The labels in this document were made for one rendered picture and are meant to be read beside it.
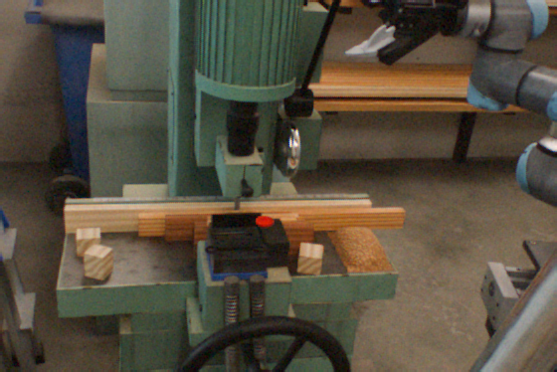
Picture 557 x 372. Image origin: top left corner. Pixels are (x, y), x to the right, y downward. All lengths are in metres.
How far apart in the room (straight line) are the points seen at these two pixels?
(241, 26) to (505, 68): 0.45
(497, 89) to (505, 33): 0.09
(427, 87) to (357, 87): 0.38
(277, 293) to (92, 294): 0.31
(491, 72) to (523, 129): 3.19
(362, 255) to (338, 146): 2.66
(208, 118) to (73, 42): 1.63
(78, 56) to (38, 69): 0.68
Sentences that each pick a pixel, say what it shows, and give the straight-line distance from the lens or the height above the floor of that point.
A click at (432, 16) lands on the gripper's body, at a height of 1.35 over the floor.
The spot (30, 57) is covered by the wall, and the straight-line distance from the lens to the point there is 3.50.
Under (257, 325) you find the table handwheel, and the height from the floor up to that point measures 0.95.
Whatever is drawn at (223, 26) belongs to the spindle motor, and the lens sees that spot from 1.05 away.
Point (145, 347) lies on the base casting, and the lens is 1.21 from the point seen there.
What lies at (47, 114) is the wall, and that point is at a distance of 3.59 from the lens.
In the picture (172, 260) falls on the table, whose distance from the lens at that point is 1.18.
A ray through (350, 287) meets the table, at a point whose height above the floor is 0.87.
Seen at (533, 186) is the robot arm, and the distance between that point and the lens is 1.53.
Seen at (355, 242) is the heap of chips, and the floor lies 0.93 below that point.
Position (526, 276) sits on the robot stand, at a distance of 1.59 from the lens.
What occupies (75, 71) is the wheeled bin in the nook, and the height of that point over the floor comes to 0.70.
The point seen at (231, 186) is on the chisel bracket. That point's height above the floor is 1.02.
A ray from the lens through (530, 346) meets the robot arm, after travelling 0.82.
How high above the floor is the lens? 1.55
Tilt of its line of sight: 26 degrees down
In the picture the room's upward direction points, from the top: 6 degrees clockwise
